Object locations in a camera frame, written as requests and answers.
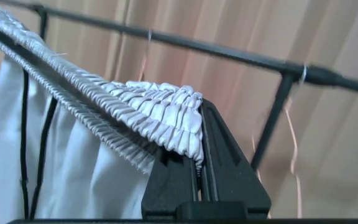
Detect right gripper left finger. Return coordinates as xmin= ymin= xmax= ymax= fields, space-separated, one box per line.
xmin=140 ymin=148 xmax=200 ymax=219

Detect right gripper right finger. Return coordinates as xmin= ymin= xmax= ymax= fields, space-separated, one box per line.
xmin=196 ymin=98 xmax=272 ymax=219

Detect pale grey shorts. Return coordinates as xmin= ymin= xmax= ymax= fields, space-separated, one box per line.
xmin=0 ymin=2 xmax=205 ymax=220

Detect pink clothes hanger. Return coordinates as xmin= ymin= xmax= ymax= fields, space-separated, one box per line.
xmin=137 ymin=29 xmax=154 ymax=82
xmin=249 ymin=64 xmax=308 ymax=219

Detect beige curtain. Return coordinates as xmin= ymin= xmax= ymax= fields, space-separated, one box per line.
xmin=0 ymin=0 xmax=358 ymax=219

